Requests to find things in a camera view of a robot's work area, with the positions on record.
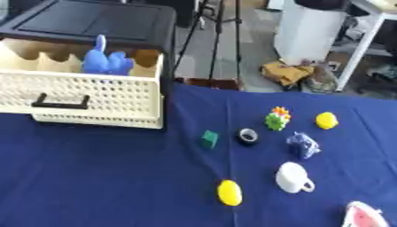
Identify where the camouflage bag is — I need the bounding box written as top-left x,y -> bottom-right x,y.
302,63 -> 340,94

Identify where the black drawer handle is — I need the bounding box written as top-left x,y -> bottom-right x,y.
31,92 -> 92,110

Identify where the yellow oval toy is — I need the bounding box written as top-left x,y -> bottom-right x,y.
215,179 -> 244,207

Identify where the black tripod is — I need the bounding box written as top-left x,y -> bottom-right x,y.
172,0 -> 245,90

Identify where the blue soft toy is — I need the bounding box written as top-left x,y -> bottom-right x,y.
81,34 -> 136,76

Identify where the green block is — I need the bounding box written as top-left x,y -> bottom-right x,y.
199,129 -> 221,150

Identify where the white bin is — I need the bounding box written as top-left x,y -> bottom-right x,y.
273,0 -> 353,67

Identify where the black tape roll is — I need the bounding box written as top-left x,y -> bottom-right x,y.
236,128 -> 261,146

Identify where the white table frame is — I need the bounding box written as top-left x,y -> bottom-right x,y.
333,0 -> 397,92

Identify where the tan bag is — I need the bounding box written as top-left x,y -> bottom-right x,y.
261,60 -> 315,87

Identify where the dark blue crumpled bag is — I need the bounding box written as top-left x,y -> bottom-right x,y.
285,131 -> 323,160

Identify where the small yellow round toy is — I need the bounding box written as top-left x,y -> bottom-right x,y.
315,111 -> 340,130

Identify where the pale perforated drawer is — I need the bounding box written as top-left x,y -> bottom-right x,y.
0,38 -> 167,129

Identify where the green and orange toy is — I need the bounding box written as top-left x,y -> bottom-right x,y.
263,106 -> 293,132

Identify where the white mug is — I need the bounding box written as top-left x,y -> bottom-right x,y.
274,161 -> 316,194

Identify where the black cabinet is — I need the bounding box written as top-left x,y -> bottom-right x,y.
0,0 -> 179,130

